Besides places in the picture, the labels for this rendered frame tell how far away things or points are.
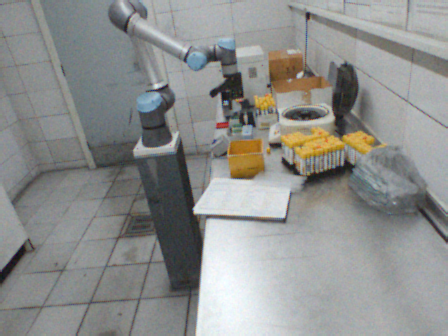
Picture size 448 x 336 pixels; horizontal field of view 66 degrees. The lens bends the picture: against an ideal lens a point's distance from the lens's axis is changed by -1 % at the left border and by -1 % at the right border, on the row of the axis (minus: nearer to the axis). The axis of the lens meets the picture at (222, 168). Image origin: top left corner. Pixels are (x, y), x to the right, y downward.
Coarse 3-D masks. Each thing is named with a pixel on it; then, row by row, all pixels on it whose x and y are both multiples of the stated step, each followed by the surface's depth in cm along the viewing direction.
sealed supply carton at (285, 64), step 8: (272, 56) 240; (280, 56) 236; (288, 56) 233; (296, 56) 231; (272, 64) 232; (280, 64) 232; (288, 64) 231; (296, 64) 231; (272, 72) 235; (280, 72) 234; (288, 72) 233; (296, 72) 233; (272, 80) 238
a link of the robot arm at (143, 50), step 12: (132, 0) 152; (144, 12) 158; (132, 36) 159; (144, 48) 161; (144, 60) 163; (156, 60) 167; (144, 72) 166; (156, 72) 167; (156, 84) 168; (168, 96) 171; (168, 108) 171
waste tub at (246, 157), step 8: (232, 144) 141; (240, 144) 141; (248, 144) 141; (256, 144) 140; (232, 152) 143; (240, 152) 143; (248, 152) 142; (256, 152) 142; (232, 160) 130; (240, 160) 130; (248, 160) 130; (256, 160) 130; (232, 168) 132; (240, 168) 132; (248, 168) 131; (256, 168) 131; (232, 176) 134; (240, 176) 133; (248, 176) 133
